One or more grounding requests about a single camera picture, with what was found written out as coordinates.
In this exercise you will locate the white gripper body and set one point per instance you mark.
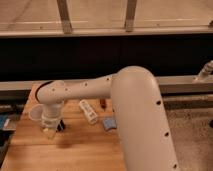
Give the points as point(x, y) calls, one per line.
point(50, 121)

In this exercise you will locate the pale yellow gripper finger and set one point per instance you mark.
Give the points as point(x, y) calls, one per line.
point(49, 132)

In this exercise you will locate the black white striped eraser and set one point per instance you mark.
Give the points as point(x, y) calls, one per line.
point(61, 126)

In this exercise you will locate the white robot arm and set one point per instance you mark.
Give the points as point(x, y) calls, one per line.
point(139, 111)

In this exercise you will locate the translucent plastic cup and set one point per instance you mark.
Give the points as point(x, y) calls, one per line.
point(35, 113)

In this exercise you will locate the black round plate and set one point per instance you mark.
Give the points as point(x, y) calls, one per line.
point(42, 85)

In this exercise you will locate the white tube bottle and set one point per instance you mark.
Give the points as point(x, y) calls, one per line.
point(89, 112)

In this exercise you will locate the red small object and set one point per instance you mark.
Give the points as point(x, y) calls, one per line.
point(103, 103)

